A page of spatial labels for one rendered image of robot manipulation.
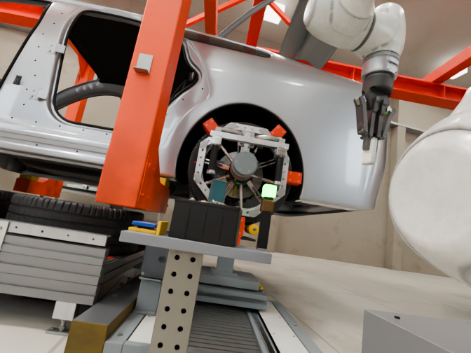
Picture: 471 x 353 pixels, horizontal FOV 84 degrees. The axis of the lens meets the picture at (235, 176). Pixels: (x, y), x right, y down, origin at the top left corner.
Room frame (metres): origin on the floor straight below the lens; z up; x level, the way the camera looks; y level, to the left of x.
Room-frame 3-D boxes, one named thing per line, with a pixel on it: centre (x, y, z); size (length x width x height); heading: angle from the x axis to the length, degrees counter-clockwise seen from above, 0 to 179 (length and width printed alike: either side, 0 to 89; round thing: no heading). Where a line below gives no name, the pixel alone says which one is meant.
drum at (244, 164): (1.45, -0.04, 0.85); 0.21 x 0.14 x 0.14; 3
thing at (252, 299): (1.70, -0.02, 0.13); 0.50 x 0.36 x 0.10; 93
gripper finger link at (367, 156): (0.65, -0.33, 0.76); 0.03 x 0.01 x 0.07; 19
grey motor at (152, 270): (1.41, 0.27, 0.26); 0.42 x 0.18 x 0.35; 3
